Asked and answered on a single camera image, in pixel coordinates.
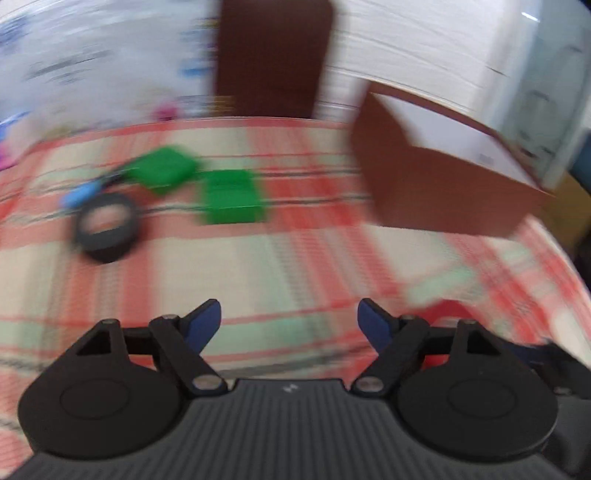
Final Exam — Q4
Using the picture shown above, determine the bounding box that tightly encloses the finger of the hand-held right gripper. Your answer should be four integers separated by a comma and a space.
503, 340, 555, 366

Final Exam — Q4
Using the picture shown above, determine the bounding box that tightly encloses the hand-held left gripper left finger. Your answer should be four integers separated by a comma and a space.
76, 299, 228, 397

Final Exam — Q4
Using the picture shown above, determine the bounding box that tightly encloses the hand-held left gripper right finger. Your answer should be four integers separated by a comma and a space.
353, 298, 505, 398

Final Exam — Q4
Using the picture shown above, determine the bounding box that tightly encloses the red plaid tablecloth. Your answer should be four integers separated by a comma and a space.
0, 116, 591, 467

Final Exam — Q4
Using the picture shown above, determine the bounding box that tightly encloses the green rectangular block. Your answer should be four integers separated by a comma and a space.
201, 170, 265, 226
130, 147, 200, 195

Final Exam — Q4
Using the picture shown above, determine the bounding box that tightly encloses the black tape roll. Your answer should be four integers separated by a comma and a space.
73, 193, 140, 265

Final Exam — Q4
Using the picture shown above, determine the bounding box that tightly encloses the brown cardboard box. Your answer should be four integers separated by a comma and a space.
352, 81, 555, 239

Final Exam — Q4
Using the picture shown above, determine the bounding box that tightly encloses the blue and black pen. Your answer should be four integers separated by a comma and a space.
61, 170, 130, 209

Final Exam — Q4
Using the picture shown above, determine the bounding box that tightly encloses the brown wooden chair back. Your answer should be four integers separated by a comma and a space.
211, 0, 335, 121

